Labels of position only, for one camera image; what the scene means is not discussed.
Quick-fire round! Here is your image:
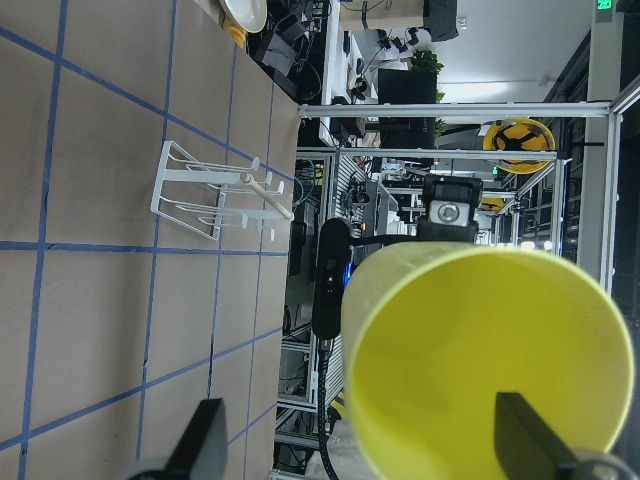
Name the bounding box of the black monitor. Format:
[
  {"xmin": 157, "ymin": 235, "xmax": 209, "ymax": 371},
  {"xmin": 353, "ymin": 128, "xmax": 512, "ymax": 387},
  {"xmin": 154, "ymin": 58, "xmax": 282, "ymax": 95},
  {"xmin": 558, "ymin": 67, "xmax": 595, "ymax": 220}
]
[{"xmin": 377, "ymin": 68, "xmax": 439, "ymax": 150}]

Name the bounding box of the yellow plastic cup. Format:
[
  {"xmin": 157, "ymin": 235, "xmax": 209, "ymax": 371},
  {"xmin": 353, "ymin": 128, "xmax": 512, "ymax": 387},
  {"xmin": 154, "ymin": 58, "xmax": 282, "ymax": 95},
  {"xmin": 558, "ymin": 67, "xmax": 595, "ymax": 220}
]
[{"xmin": 341, "ymin": 242, "xmax": 635, "ymax": 479}]

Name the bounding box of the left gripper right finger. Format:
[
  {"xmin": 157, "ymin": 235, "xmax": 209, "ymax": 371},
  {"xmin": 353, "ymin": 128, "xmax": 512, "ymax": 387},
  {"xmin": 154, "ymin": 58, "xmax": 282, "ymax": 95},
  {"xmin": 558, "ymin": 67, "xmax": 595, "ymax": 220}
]
[{"xmin": 494, "ymin": 392, "xmax": 640, "ymax": 480}]

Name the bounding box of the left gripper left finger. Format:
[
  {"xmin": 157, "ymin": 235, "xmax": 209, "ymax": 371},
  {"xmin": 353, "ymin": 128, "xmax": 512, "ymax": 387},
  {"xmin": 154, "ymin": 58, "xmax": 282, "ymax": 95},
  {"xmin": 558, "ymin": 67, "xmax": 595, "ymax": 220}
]
[{"xmin": 119, "ymin": 398, "xmax": 228, "ymax": 479}]

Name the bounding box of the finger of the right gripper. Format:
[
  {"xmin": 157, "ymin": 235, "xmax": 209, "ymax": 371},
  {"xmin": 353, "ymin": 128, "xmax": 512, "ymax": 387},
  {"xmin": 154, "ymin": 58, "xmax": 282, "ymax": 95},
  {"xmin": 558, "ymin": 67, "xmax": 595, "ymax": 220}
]
[{"xmin": 417, "ymin": 174, "xmax": 482, "ymax": 243}]

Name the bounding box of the beige round plate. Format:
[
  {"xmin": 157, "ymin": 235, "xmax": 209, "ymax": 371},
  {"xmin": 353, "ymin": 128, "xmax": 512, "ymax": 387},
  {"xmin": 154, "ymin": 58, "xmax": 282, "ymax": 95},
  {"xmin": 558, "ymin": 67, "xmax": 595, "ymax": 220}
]
[{"xmin": 219, "ymin": 0, "xmax": 268, "ymax": 33}]

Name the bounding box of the green potted plant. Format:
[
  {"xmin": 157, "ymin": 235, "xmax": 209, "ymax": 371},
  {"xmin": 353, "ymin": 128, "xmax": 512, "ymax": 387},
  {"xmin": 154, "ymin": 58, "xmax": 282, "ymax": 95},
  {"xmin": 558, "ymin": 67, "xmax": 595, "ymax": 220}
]
[{"xmin": 410, "ymin": 49, "xmax": 446, "ymax": 138}]

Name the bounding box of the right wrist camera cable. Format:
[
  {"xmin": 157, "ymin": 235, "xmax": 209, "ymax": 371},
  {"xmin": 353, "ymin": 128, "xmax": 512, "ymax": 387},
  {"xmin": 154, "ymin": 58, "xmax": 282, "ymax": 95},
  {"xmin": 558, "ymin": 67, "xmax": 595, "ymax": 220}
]
[{"xmin": 315, "ymin": 338, "xmax": 341, "ymax": 480}]

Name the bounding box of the white wire dish rack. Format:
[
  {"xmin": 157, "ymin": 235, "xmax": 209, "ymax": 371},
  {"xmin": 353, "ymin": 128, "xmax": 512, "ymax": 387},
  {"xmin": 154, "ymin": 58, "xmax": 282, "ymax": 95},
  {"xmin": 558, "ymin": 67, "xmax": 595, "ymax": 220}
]
[{"xmin": 150, "ymin": 140, "xmax": 294, "ymax": 241}]

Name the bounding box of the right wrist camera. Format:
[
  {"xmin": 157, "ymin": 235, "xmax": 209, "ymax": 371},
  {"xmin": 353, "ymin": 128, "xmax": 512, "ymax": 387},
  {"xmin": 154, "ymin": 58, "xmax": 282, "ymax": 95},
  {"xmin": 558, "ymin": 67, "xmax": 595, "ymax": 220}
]
[{"xmin": 312, "ymin": 218, "xmax": 351, "ymax": 340}]

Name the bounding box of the yellow hard hat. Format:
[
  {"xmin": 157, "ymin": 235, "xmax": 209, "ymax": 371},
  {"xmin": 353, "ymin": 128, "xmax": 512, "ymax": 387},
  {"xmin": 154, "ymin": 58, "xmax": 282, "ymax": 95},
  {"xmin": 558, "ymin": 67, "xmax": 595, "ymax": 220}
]
[{"xmin": 482, "ymin": 118, "xmax": 556, "ymax": 175}]

